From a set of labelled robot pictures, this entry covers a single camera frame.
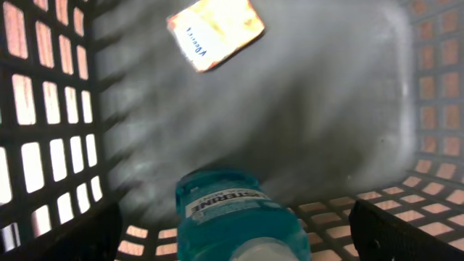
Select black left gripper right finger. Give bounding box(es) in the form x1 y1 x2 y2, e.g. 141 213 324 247
349 199 463 261

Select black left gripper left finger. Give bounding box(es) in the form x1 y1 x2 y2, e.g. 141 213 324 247
38 203 123 261

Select blue mouthwash bottle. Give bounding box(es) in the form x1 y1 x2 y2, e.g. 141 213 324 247
175 169 311 261

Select grey plastic mesh basket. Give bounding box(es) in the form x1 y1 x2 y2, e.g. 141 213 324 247
1 0 463 260

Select small orange packet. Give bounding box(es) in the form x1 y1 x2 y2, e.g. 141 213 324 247
167 0 265 73

